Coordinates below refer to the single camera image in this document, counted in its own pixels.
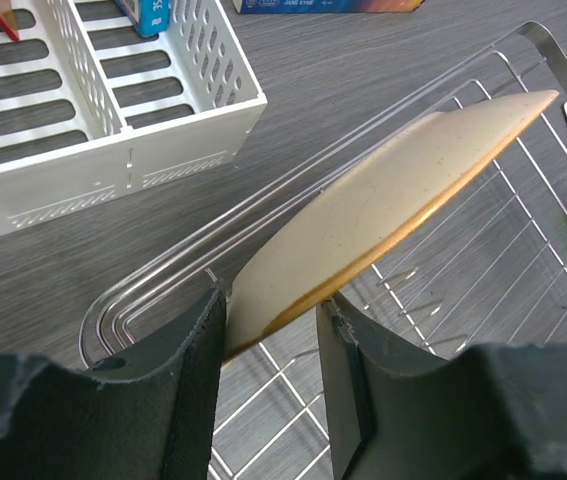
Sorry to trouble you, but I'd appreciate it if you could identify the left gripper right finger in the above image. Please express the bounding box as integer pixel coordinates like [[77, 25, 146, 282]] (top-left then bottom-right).
[[316, 294, 567, 479]]

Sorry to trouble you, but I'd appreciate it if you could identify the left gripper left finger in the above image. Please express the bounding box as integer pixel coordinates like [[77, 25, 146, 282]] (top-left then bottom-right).
[[0, 287, 226, 479]]

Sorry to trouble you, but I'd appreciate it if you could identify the beige bird pattern plate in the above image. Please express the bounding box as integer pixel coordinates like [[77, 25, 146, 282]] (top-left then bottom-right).
[[224, 90, 558, 360]]

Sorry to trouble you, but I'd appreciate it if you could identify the white mesh file organizer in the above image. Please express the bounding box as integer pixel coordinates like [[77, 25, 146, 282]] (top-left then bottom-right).
[[0, 1, 267, 237]]

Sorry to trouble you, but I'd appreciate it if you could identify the blue white book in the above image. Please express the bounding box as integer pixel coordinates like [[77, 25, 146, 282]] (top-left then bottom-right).
[[115, 0, 171, 38]]

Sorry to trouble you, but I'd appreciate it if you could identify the dark blue paperback book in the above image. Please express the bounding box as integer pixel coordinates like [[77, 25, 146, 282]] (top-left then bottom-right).
[[232, 0, 424, 14]]

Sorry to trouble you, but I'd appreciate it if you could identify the orange illustrated book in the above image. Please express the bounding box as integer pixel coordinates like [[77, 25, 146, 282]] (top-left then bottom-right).
[[0, 0, 20, 42]]

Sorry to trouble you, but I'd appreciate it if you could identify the metal wire dish rack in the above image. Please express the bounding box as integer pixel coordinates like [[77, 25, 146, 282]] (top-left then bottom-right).
[[78, 20, 567, 480]]

